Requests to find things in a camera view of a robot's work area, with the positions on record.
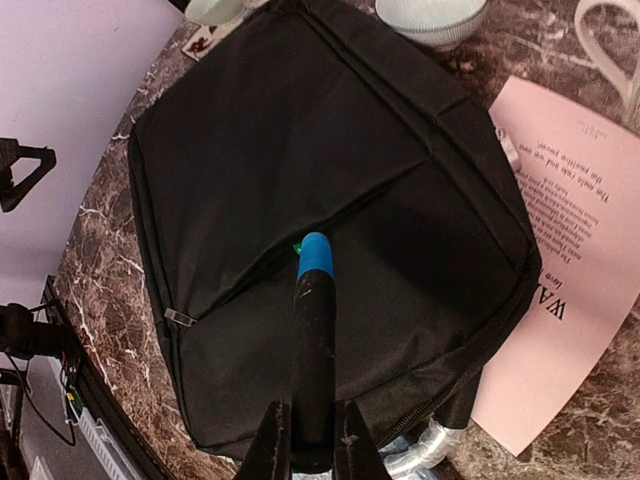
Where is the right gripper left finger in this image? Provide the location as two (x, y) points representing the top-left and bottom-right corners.
(242, 400), (292, 480)

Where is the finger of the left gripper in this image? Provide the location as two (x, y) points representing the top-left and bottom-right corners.
(0, 139), (57, 214)

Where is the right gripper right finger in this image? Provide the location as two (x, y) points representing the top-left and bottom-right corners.
(333, 400), (388, 480)

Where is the blue and black marker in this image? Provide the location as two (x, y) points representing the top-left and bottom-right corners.
(291, 232), (336, 474)

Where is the black student bag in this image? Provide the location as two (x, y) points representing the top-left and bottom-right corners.
(128, 1), (541, 460)

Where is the floral fabric coaster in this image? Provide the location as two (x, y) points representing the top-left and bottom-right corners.
(182, 26), (216, 61)

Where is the celadon bowl on coaster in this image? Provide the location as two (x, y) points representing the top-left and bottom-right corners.
(184, 0), (245, 26)

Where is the pink book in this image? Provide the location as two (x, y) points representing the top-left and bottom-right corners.
(472, 77), (639, 454)

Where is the celadon bowl centre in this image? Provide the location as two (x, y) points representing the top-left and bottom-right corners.
(375, 0), (489, 50)

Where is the cream floral mug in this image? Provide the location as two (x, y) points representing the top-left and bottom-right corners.
(574, 0), (640, 124)

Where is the black front rail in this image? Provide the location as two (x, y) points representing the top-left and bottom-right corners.
(42, 276), (174, 479)

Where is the white slotted cable duct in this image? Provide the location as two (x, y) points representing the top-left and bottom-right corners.
(78, 408), (142, 480)

